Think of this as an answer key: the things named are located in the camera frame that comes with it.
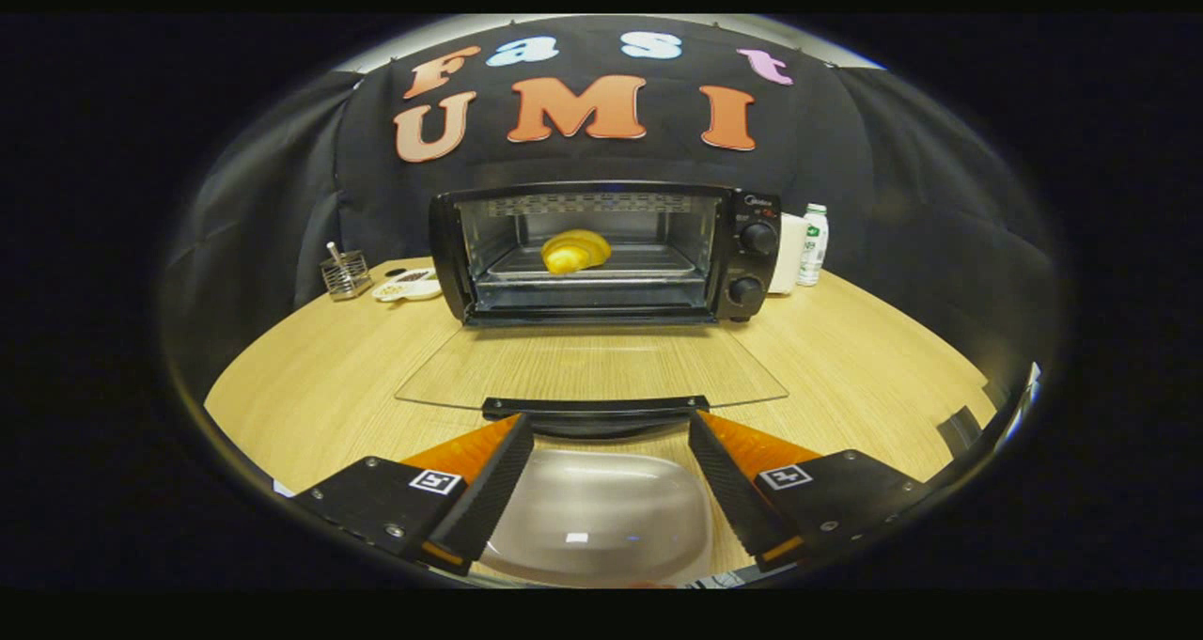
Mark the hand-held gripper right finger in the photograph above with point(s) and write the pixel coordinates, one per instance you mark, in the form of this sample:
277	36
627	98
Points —
728	490

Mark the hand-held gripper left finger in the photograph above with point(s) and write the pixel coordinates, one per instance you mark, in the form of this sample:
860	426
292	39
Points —
489	490

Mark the black toaster oven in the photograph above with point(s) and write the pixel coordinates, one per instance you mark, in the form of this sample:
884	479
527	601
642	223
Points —
752	264

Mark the yellow croissant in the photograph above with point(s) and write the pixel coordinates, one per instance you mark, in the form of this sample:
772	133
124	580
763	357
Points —
573	250

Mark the white oval plate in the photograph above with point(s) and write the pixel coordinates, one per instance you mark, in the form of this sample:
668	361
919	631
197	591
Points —
601	518

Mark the white paper sheet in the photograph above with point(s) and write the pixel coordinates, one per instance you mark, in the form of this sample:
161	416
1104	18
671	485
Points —
284	488

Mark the white divided snack dish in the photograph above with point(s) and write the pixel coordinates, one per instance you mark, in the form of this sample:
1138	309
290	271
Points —
414	289

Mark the white countertop appliance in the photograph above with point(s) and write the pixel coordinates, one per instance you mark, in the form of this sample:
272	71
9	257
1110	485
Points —
788	255

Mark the white bottle with green label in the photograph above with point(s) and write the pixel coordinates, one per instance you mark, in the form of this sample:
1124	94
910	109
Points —
813	245

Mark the black backdrop cloth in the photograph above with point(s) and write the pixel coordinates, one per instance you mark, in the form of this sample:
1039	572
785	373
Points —
583	161

